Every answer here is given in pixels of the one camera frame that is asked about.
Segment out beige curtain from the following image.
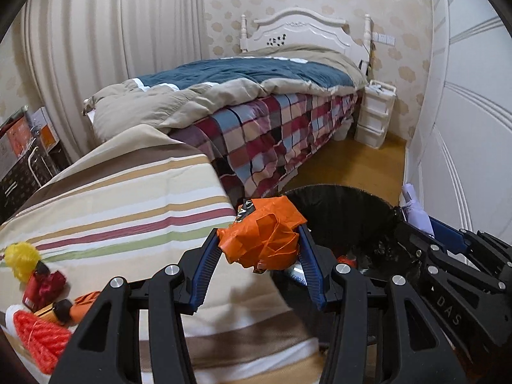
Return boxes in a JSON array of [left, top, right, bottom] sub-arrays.
[[22, 0, 211, 163]]

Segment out beige and teal duvet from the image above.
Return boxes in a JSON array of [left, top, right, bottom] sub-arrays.
[[82, 44, 369, 145]]

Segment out white bed headboard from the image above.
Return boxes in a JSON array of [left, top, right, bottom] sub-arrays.
[[239, 7, 373, 65]]

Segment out white and blue packet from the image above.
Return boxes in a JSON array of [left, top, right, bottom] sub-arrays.
[[285, 264, 309, 286]]

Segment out orange box with black cap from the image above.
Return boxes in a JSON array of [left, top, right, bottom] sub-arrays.
[[34, 299, 73, 325]]

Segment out white plastic drawer unit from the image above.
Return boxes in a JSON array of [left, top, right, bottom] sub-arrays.
[[354, 80, 397, 150]]

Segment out orange plastic bag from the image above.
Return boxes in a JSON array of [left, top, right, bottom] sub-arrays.
[[218, 196, 308, 275]]

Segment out white and orange carton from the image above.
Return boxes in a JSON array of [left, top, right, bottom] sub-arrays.
[[30, 106, 61, 149]]

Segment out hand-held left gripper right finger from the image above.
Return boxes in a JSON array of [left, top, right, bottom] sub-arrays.
[[297, 226, 468, 384]]

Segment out yellow foam net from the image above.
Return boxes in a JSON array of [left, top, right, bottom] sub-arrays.
[[4, 242, 41, 283]]

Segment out white wardrobe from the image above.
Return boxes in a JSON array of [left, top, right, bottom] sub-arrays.
[[402, 0, 512, 249]]

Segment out dark red satin cloth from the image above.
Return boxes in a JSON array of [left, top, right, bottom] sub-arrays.
[[38, 270, 68, 300]]

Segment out orange and grey cardboard box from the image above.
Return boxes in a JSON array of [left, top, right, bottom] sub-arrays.
[[0, 113, 36, 177]]

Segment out plaid bed sheet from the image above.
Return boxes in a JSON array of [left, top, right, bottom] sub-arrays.
[[168, 88, 365, 201]]

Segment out black trash bin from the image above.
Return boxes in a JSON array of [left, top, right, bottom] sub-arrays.
[[270, 184, 425, 348]]

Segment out white paper scrap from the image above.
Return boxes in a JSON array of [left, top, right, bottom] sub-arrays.
[[402, 183, 435, 235]]

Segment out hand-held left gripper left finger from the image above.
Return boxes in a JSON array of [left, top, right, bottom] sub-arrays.
[[48, 228, 222, 384]]

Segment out orange striped wrapper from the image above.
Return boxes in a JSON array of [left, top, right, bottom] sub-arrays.
[[71, 291, 100, 317]]

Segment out striped tablecloth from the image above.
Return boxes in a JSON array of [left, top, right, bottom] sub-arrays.
[[0, 124, 323, 384]]

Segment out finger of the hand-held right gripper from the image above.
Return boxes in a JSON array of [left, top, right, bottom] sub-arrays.
[[430, 216, 512, 284], [394, 207, 512, 353]]

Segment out small red box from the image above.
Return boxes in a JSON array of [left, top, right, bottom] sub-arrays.
[[23, 274, 44, 309]]

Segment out red foam net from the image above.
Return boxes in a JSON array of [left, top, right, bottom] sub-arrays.
[[12, 310, 73, 374]]

